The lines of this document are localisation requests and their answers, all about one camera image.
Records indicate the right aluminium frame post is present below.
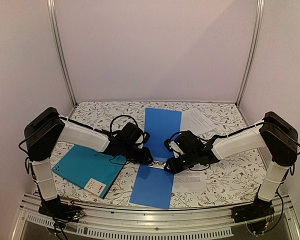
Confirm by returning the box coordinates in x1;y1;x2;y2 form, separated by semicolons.
235;0;265;108

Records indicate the printed paper sheet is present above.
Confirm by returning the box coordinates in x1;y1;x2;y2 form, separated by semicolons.
172;164;207;193
180;108;216;135

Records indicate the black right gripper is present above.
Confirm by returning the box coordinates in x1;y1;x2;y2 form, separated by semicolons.
164;150;198;175

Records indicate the floral table cloth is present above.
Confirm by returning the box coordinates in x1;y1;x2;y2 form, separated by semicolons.
54;101;266;208

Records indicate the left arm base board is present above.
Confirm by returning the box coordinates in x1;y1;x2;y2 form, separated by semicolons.
38;198;85;223

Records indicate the aluminium front rail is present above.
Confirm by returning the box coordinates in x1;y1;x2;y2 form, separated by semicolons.
13;192;300;240

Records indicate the left aluminium frame post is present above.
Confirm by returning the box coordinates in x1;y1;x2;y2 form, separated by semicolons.
46;0;78;108

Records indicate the aluminium frame post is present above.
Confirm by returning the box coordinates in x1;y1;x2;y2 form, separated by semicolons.
235;0;265;108
46;0;78;108

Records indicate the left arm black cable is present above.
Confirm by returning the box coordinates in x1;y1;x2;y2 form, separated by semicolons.
108;114;140;137

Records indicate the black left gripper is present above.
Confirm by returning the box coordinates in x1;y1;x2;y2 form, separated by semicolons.
121;142;154;165

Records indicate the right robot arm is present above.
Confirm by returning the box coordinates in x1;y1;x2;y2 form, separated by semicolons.
163;111;300;218

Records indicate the blue ring binder folder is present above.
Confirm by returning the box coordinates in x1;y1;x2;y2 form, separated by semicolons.
129;108;182;210

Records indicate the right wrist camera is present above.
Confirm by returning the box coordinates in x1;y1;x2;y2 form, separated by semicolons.
163;139;184;155

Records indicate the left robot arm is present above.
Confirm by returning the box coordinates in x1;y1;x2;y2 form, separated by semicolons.
23;107;153;217

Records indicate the teal box with label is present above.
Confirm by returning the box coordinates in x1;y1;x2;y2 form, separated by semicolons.
52;145;128;199

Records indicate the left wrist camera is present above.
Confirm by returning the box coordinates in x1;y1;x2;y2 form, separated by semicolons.
140;131;150;144

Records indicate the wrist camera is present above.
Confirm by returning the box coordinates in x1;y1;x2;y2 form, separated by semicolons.
140;131;150;144
163;139;184;155

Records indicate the right arm base board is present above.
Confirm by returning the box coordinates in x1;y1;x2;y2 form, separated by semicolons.
231;198;275;223

